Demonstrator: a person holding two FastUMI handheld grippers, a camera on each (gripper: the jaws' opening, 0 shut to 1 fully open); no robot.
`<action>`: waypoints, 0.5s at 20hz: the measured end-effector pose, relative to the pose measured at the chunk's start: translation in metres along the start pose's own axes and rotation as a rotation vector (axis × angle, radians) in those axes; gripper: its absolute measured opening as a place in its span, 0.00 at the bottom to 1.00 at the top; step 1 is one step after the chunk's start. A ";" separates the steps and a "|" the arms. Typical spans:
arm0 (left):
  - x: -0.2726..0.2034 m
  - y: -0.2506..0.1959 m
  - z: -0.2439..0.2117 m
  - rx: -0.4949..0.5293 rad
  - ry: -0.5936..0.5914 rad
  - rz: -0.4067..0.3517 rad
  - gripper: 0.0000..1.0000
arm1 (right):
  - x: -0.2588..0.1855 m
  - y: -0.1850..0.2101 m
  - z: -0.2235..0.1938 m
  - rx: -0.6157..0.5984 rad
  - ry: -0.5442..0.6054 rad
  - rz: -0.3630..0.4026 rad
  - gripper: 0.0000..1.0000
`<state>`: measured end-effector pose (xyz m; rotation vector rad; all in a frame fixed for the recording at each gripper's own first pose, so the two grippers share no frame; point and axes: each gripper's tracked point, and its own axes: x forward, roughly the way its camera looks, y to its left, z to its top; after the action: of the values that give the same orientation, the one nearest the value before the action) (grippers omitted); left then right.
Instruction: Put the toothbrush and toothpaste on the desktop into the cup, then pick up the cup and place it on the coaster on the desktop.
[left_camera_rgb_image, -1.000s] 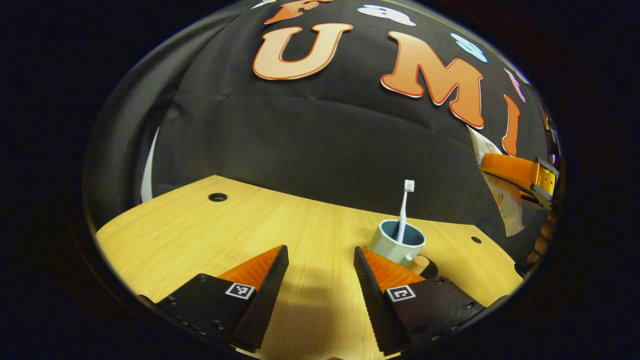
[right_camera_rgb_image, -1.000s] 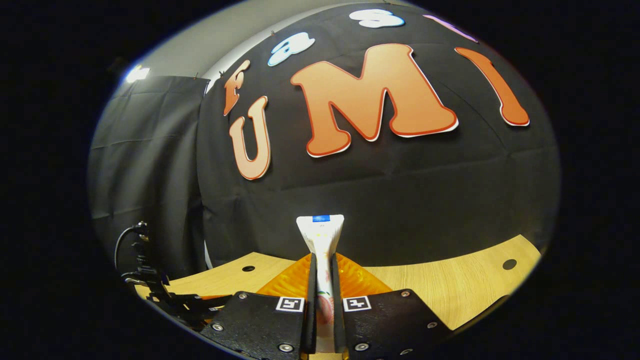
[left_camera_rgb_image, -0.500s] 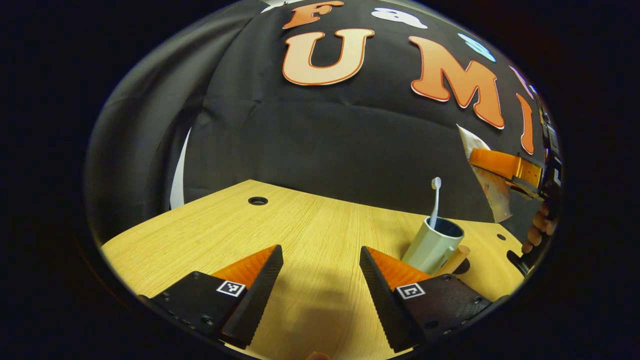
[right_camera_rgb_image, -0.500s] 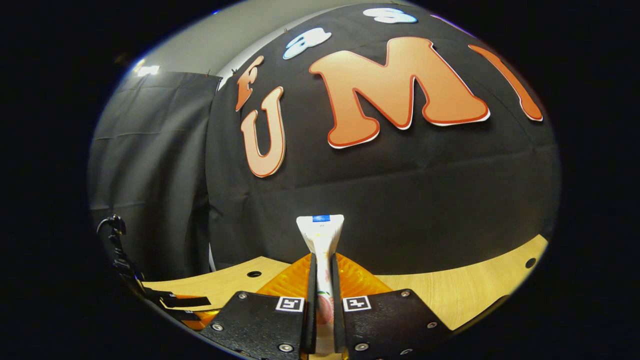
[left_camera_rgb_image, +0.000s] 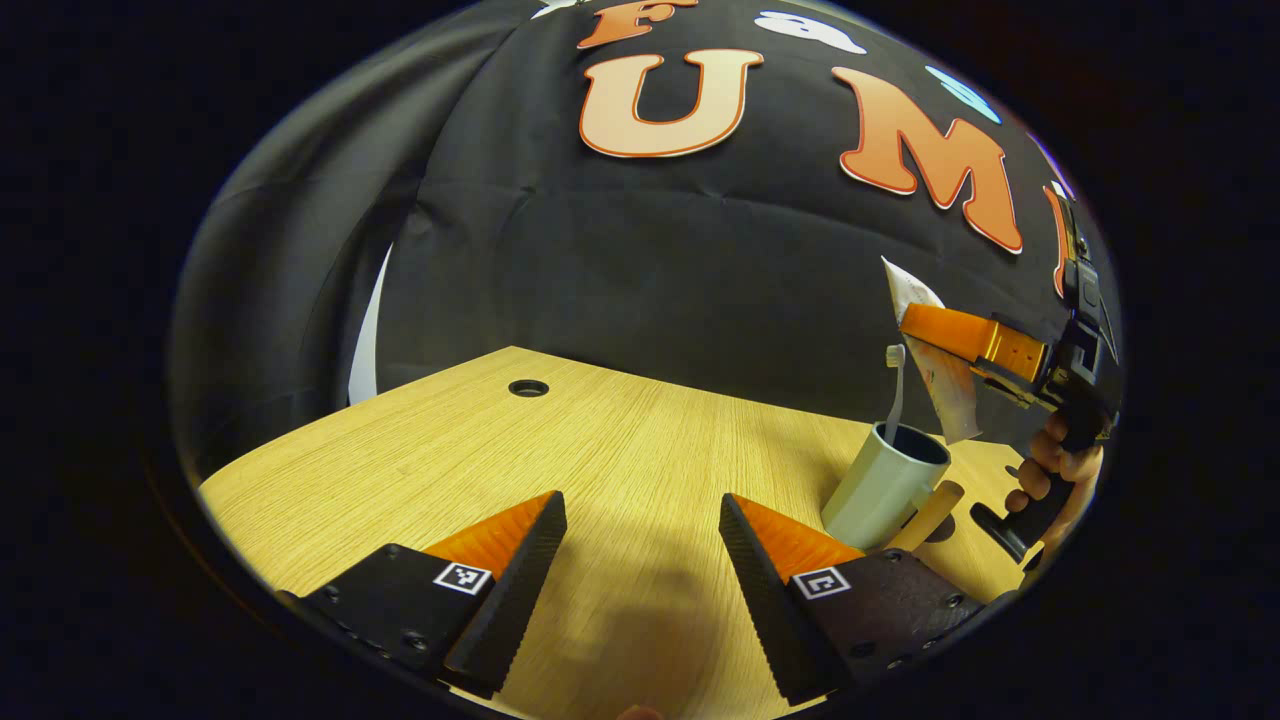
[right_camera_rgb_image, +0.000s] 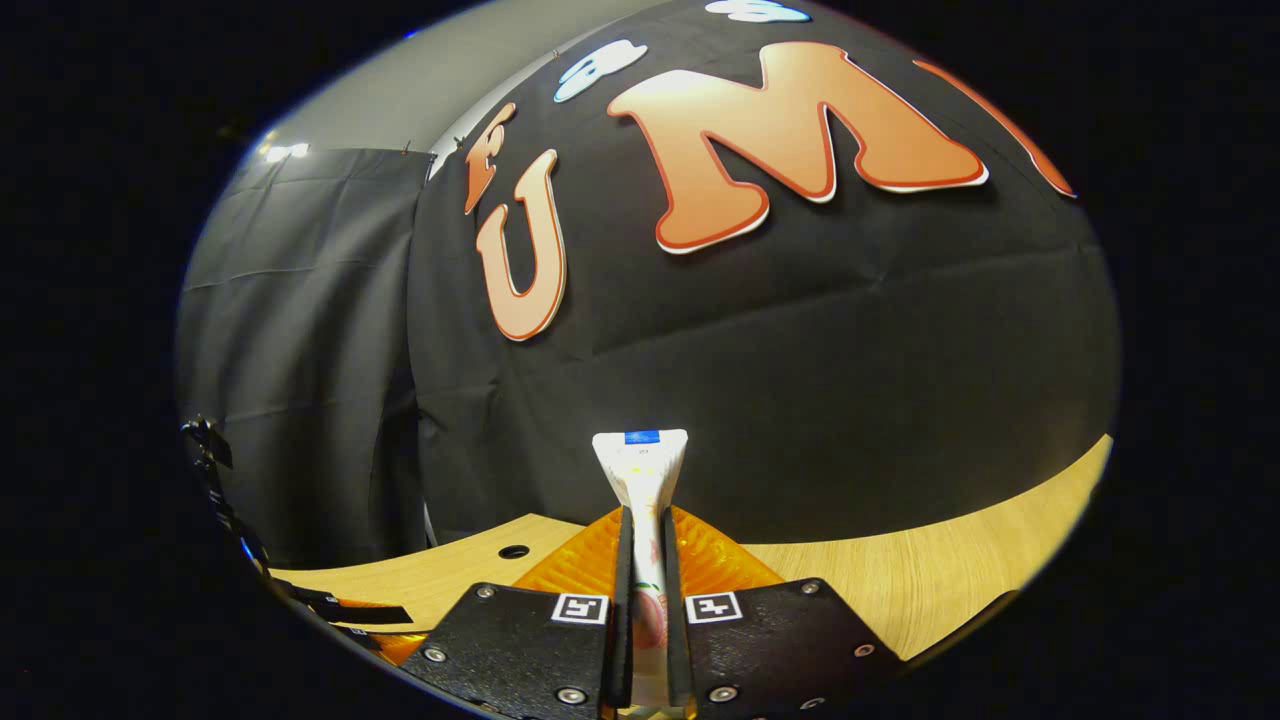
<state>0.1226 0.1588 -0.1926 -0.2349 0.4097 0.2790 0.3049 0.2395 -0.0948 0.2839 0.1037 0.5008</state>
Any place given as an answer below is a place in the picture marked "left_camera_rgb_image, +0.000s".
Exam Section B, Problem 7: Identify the white toothbrush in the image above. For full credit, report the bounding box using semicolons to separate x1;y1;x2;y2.
884;344;908;443

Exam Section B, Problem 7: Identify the dark side cloth panel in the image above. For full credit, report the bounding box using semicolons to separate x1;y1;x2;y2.
170;20;521;481

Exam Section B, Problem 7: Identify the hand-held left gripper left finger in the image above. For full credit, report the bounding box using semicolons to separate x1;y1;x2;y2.
278;490;569;700

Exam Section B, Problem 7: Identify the white toothpaste tube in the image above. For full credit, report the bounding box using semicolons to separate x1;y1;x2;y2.
880;256;983;446

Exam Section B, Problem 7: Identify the black backdrop cloth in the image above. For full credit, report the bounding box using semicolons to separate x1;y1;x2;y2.
375;0;1111;451

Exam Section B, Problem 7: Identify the wooden desktop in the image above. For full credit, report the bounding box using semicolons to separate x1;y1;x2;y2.
198;345;1061;720

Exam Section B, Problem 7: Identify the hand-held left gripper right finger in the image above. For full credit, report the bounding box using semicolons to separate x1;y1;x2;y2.
717;493;1002;707

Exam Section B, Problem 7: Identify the pale green cup wooden handle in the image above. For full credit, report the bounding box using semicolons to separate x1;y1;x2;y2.
822;422;967;554

